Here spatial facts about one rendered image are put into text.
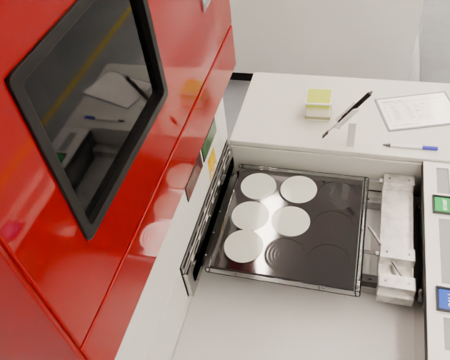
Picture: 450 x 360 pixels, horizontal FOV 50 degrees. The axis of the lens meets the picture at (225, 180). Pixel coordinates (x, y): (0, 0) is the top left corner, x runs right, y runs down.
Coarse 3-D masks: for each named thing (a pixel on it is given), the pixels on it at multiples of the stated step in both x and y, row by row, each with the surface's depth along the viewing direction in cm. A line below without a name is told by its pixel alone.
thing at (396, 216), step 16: (384, 192) 133; (400, 192) 132; (384, 208) 129; (400, 208) 128; (384, 224) 125; (400, 224) 125; (384, 240) 122; (400, 240) 122; (384, 272) 116; (400, 304) 113
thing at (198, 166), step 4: (200, 156) 116; (200, 160) 116; (196, 164) 114; (200, 164) 116; (196, 168) 114; (200, 168) 117; (196, 172) 114; (192, 176) 112; (196, 176) 115; (192, 180) 112; (196, 180) 115; (188, 184) 109; (192, 184) 112; (188, 188) 110; (192, 188) 113; (188, 192) 110
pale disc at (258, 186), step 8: (248, 176) 139; (256, 176) 139; (264, 176) 139; (248, 184) 137; (256, 184) 137; (264, 184) 136; (272, 184) 136; (248, 192) 135; (256, 192) 135; (264, 192) 134; (272, 192) 134
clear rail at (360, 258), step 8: (368, 184) 132; (368, 192) 131; (360, 224) 124; (360, 232) 122; (360, 240) 120; (360, 248) 119; (360, 256) 117; (360, 272) 114; (360, 280) 113; (360, 288) 111
